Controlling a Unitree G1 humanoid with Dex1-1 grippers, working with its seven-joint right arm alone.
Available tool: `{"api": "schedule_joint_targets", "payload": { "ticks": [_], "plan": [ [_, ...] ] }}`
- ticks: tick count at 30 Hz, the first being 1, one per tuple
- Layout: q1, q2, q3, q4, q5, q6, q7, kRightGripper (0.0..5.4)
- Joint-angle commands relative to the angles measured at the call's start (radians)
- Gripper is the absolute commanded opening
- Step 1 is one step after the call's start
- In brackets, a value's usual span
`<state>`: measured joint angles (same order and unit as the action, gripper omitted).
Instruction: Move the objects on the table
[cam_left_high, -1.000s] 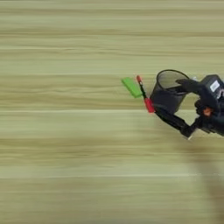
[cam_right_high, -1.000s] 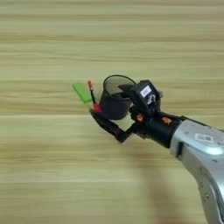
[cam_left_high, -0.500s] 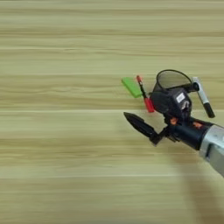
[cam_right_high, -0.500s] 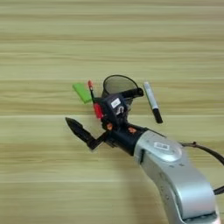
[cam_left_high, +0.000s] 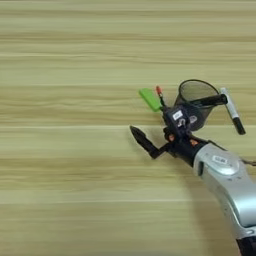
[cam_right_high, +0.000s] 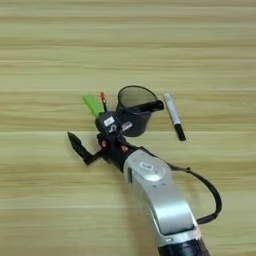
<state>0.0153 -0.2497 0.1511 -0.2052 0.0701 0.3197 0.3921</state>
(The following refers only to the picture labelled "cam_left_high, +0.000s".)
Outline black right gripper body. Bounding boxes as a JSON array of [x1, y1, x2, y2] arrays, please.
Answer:
[[163, 126, 210, 168]]

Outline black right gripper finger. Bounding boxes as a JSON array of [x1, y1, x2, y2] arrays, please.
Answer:
[[129, 125, 169, 160]]

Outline green rectangular block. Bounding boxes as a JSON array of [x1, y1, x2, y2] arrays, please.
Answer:
[[138, 87, 164, 113]]

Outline red and black pen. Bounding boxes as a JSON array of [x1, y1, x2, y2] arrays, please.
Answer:
[[155, 85, 168, 110]]

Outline black box with white label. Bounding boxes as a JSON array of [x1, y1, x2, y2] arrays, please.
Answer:
[[162, 105, 192, 138]]

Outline black mesh pen cup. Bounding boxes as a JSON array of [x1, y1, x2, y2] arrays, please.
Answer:
[[173, 78, 221, 132]]

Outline grey marker with black cap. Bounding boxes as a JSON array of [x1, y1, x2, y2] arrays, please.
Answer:
[[219, 87, 247, 136]]

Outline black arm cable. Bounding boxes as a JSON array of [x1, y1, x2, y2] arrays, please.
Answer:
[[241, 158, 256, 167]]

